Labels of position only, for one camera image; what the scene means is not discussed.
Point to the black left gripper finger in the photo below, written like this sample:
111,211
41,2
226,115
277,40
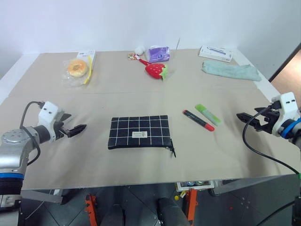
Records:
65,117
76,130

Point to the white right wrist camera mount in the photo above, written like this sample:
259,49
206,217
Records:
288,106

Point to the dark rounded shape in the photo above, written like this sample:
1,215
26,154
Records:
170,212

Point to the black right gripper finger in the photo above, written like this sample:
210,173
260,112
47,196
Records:
247,118
263,110

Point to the red strawberry plush toy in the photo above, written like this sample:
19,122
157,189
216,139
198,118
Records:
154,70

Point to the round bread in plastic bag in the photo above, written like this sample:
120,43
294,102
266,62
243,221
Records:
76,68

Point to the purple tissue pack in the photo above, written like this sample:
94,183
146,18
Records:
158,54

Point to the brown wooden door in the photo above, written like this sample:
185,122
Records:
289,73

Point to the small yellow object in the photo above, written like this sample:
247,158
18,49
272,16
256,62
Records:
178,196

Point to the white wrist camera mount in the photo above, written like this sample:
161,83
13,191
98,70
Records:
288,106
48,114

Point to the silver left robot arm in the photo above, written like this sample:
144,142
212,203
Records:
14,153

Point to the white tray with cans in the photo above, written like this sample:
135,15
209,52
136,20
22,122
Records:
195,184

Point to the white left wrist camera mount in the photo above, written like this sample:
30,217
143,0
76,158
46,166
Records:
48,114

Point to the flat white box pen print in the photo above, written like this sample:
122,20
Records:
216,53

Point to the small white cardboard box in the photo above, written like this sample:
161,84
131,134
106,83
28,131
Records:
90,53

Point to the light green towel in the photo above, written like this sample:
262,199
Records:
230,71

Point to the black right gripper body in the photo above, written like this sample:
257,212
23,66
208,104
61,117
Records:
268,122

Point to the black grid pencil pouch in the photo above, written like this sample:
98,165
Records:
138,131

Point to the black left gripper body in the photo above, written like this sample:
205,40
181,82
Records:
59,131

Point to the grey metal table bracket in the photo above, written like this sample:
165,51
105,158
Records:
42,196

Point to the green highlighter pen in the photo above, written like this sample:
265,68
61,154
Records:
208,114

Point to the red and black marker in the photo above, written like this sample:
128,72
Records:
198,120

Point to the orange metal clamp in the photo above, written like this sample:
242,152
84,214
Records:
191,202
90,207

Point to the small red white snack packet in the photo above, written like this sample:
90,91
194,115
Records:
132,57

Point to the beige paper table cover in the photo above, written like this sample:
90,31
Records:
131,94

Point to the small white fluffy ball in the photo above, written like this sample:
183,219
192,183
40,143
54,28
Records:
139,50

